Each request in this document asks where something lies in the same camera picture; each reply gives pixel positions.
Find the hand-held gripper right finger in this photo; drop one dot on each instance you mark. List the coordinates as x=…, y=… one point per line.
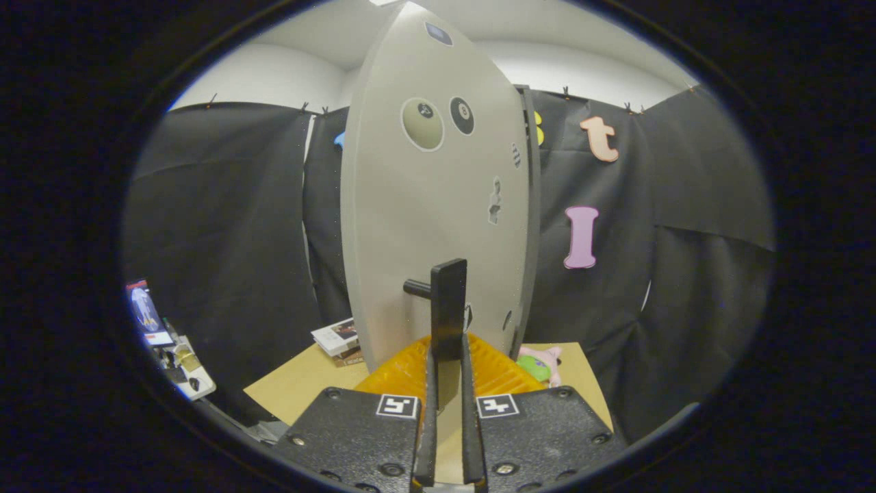
x=540, y=438

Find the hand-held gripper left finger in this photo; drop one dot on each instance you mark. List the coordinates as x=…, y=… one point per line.
x=356, y=438

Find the grey shoe cabinet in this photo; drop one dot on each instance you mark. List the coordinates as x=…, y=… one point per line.
x=530, y=205

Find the pink green plush toy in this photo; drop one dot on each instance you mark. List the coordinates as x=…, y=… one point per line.
x=537, y=366

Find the white book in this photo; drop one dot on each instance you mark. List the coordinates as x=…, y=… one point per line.
x=334, y=335

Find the small lit screen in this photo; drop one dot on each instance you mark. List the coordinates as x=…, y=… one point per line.
x=146, y=311

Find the black backdrop cloth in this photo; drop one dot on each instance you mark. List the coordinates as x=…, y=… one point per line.
x=226, y=205

